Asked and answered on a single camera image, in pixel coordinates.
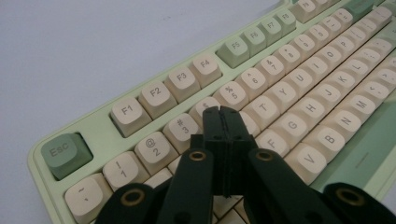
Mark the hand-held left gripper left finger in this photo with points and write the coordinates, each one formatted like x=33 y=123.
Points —
x=213 y=124

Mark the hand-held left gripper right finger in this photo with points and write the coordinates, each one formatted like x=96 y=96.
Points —
x=237 y=130

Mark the green and cream keyboard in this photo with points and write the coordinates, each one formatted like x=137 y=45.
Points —
x=99 y=130

